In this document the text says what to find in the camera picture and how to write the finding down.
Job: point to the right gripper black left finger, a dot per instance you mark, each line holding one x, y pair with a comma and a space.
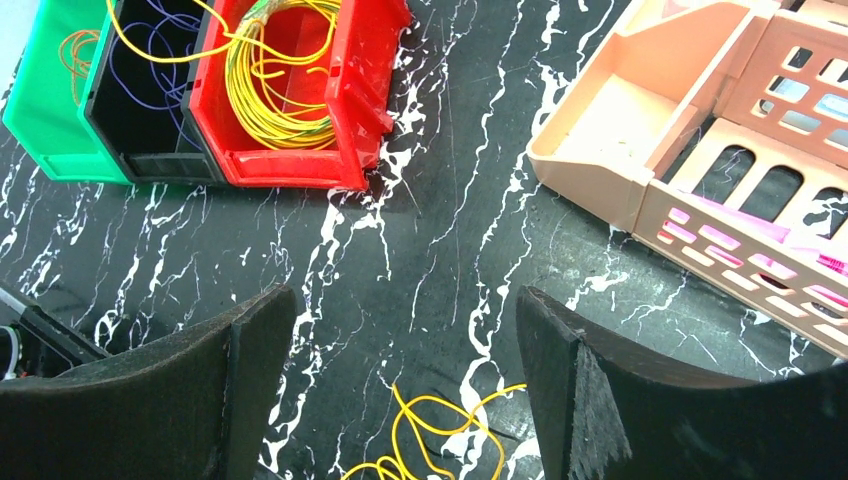
191, 405

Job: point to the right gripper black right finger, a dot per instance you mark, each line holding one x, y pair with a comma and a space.
607, 407

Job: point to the black plastic bin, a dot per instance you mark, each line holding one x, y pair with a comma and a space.
138, 103

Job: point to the green plastic bin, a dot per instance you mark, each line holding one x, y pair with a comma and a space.
42, 109

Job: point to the red plastic bin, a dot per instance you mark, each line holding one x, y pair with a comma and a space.
348, 81

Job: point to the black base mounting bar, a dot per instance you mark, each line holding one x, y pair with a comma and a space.
36, 344

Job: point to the pink flat item in tray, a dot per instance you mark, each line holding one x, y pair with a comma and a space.
805, 247

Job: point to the pink tiered file tray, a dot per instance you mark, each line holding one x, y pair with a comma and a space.
743, 103

